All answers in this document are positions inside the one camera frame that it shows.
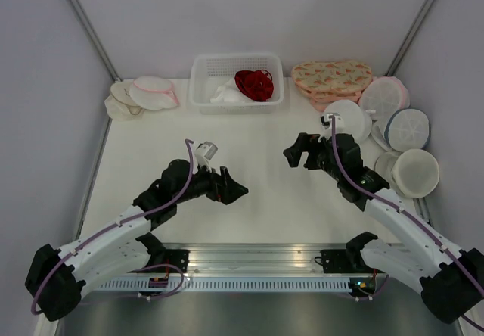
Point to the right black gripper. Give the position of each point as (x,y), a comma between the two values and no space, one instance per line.
(305,142)

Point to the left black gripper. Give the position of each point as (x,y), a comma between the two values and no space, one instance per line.
(223,188)

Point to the white blue-trimmed laundry bag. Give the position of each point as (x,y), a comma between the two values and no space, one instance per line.
(356,121)

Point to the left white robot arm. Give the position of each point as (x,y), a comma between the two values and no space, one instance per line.
(59,278)

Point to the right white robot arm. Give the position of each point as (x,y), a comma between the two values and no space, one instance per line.
(448,279)

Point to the floral bra case stack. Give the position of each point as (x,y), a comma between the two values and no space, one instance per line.
(324,83)

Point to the red bra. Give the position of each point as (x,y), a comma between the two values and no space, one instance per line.
(256,85)

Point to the white bra in basket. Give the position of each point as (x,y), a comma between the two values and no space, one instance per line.
(229,93)

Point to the pink-trimmed round laundry bag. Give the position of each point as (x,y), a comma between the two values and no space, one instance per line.
(383,97)

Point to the blue-trimmed round laundry bag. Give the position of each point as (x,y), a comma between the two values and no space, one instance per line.
(404,130)

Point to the beige round laundry bag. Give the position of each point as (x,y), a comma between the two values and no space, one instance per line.
(413,173)

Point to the pink-trimmed empty laundry bag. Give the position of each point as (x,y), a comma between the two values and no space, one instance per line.
(153,93)

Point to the beige empty laundry bag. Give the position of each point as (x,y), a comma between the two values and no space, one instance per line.
(119,104)

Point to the white plastic basket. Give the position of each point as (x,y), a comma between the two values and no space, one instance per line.
(213,87)

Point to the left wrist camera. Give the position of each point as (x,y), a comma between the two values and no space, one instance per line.
(205,151)

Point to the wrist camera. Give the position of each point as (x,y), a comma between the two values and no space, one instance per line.
(205,151)
(331,121)

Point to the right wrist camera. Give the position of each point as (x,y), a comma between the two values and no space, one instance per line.
(331,121)

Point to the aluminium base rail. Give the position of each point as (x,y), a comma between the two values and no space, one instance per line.
(244,260)

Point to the white slotted cable duct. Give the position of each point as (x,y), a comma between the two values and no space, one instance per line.
(229,284)

